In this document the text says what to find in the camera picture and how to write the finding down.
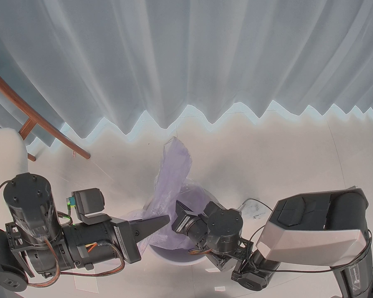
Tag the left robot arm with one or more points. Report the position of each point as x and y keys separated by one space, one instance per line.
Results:
x=28 y=197

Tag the purple plastic bag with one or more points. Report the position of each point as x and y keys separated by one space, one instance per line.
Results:
x=174 y=166

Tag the pale blue curtain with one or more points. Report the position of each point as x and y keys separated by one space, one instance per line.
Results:
x=186 y=42

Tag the crumpled white printed wrapper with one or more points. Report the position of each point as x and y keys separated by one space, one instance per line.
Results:
x=258 y=211

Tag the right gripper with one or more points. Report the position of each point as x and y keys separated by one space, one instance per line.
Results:
x=182 y=222

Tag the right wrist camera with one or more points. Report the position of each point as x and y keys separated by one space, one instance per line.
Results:
x=213 y=208

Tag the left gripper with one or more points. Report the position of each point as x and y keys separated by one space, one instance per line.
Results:
x=96 y=241

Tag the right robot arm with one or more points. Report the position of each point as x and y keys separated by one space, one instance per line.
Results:
x=314 y=228

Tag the white trash bin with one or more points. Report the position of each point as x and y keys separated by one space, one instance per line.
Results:
x=174 y=258

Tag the wooden chair white cushions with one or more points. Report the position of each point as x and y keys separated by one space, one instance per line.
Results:
x=6 y=154

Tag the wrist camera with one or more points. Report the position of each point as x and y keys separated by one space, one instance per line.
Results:
x=88 y=202
x=213 y=208

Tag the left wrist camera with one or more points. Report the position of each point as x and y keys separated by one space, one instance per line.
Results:
x=88 y=202

